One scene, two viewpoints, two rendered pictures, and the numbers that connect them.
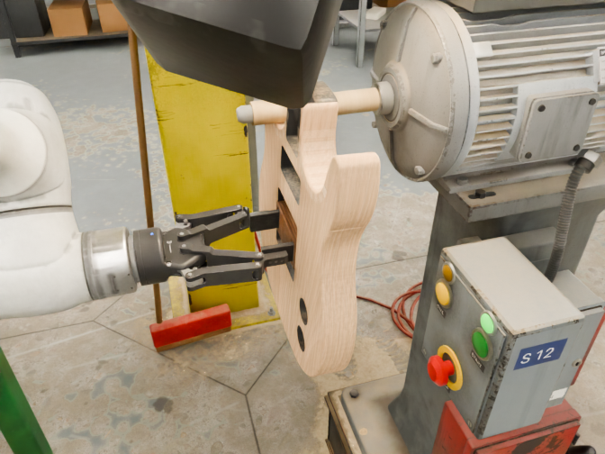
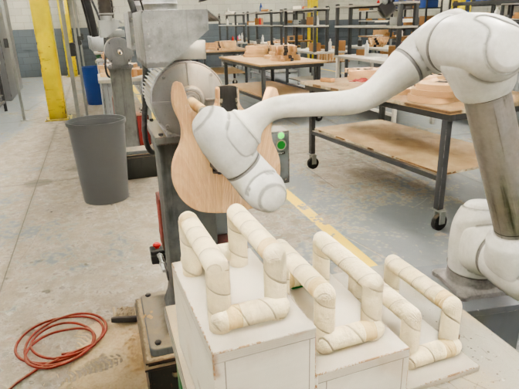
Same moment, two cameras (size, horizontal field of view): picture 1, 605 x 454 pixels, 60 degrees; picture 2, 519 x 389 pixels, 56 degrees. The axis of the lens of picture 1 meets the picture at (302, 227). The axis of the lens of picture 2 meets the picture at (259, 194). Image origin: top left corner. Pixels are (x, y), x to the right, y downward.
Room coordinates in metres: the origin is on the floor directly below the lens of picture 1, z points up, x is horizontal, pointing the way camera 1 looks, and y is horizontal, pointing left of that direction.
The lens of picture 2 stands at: (0.53, 1.50, 1.50)
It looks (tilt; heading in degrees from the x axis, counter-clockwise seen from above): 20 degrees down; 269
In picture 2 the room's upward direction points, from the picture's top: 2 degrees counter-clockwise
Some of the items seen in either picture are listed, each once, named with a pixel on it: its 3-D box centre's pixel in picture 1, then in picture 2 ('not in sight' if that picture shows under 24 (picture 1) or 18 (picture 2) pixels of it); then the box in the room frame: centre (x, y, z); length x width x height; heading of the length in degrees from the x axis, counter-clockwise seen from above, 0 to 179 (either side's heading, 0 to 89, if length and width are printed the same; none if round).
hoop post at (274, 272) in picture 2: not in sight; (275, 285); (0.50, 0.90, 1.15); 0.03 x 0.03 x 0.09
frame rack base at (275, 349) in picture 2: not in sight; (237, 337); (0.56, 0.84, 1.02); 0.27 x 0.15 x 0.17; 110
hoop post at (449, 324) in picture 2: not in sight; (449, 329); (0.20, 0.80, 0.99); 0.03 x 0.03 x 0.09
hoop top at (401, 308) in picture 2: not in sight; (381, 291); (0.31, 0.75, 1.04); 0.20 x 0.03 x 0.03; 109
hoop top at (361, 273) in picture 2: not in sight; (344, 259); (0.38, 0.77, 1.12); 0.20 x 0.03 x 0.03; 109
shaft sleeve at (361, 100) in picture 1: (314, 105); (197, 106); (0.69, -0.02, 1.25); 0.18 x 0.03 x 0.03; 106
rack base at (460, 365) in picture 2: not in sight; (394, 333); (0.27, 0.74, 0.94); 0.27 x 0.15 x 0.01; 110
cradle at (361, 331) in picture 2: not in sight; (351, 334); (0.39, 0.88, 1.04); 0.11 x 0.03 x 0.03; 20
